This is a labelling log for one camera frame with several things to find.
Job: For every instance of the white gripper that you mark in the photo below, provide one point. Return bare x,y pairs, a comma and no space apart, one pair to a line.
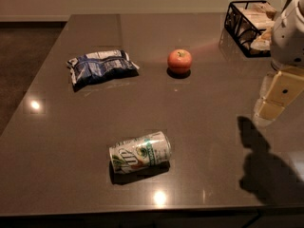
289,40

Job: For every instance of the blue chip bag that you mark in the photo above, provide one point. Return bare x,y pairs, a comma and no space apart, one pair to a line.
98,67

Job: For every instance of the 7up can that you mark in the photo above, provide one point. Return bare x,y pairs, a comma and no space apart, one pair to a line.
140,153

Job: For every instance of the snack packets in basket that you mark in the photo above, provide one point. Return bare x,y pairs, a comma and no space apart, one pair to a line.
255,29

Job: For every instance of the red apple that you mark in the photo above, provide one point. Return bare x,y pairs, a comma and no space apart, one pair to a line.
179,61

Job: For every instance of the black wire basket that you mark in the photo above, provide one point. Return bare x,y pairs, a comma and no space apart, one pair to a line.
233,22

